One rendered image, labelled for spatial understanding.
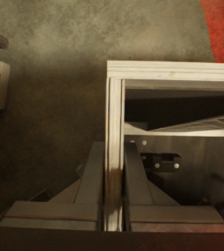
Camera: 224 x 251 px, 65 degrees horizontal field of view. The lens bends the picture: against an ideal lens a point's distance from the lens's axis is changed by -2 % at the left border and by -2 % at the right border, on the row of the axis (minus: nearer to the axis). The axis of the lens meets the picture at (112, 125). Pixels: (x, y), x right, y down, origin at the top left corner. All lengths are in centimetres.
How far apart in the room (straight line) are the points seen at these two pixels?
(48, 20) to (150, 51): 62
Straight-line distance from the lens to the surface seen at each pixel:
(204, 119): 36
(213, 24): 129
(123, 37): 114
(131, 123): 90
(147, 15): 120
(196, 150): 101
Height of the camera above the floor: 107
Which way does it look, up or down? 84 degrees down
